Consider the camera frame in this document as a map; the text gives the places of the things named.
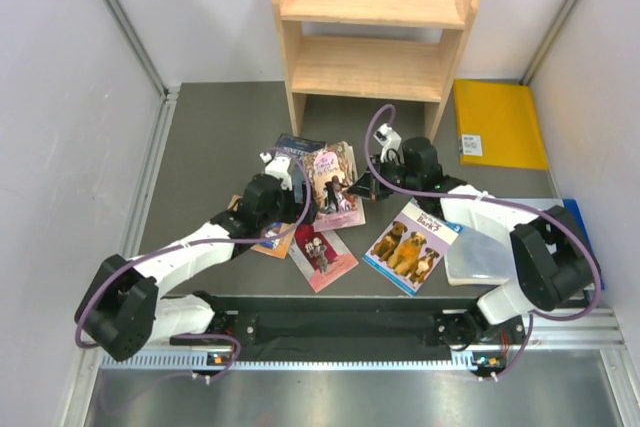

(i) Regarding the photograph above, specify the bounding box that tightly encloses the aluminium front rail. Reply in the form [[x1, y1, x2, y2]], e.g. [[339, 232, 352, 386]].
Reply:
[[99, 312, 625, 380]]

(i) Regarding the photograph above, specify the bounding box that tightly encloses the blue file folder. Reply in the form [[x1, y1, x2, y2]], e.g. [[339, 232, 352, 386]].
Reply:
[[562, 198, 606, 291]]

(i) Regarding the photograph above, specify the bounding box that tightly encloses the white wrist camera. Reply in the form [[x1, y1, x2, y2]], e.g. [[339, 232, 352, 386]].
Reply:
[[260, 152, 293, 191], [374, 123, 402, 162]]

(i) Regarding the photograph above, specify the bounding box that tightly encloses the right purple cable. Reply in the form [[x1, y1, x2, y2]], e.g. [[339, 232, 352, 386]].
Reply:
[[364, 104, 604, 383]]

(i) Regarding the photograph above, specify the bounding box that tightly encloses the yellow file folder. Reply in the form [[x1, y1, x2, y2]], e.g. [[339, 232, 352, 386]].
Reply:
[[453, 80, 548, 171]]

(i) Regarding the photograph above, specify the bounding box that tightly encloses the dark Nineteen Eighty-Four book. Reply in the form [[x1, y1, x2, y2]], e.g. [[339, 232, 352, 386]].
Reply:
[[275, 134, 325, 160]]

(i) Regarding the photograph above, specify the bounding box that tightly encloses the dog book Why Dogs Bark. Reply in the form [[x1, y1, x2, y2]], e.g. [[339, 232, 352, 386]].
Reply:
[[363, 200, 462, 296]]

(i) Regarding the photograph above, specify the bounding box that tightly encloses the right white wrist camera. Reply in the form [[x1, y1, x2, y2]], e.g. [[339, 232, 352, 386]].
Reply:
[[374, 123, 402, 162]]

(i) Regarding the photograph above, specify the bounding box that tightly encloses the orange Othello picture book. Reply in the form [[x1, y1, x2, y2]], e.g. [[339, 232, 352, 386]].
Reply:
[[251, 222, 294, 259]]

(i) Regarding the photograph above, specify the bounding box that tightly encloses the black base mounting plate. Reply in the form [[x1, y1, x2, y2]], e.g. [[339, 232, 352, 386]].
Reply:
[[168, 291, 526, 361]]

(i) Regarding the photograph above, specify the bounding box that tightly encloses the wooden two-tier shelf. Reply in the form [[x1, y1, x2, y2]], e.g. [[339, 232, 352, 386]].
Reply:
[[271, 0, 480, 139]]

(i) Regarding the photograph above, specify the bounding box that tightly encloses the purple cable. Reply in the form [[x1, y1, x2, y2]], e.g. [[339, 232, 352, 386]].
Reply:
[[73, 146, 314, 387], [364, 104, 604, 383]]

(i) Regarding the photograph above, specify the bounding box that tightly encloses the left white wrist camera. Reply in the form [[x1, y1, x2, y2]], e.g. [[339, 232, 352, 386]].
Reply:
[[260, 152, 293, 191]]

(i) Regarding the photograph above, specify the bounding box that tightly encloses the pink Taming of Shrew book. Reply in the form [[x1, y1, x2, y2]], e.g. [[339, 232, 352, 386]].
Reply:
[[303, 141, 366, 232]]

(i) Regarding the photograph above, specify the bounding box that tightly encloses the red castle picture book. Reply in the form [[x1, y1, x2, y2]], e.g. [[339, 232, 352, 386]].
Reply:
[[288, 225, 358, 293]]

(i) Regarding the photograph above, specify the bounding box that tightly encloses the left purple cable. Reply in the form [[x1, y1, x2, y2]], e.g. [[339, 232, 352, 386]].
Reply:
[[73, 146, 314, 387]]

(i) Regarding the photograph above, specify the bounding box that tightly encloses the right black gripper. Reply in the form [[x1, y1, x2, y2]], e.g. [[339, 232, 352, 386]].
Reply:
[[348, 154, 421, 202]]

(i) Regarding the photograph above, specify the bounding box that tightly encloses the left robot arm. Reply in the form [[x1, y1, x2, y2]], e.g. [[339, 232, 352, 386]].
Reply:
[[74, 174, 314, 361]]

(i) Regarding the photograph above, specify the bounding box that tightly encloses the clear plastic file folder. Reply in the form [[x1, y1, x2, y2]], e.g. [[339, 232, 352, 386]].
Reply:
[[442, 199, 563, 286]]

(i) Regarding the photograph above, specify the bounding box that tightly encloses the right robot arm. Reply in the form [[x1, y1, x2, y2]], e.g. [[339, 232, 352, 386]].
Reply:
[[350, 126, 601, 346]]

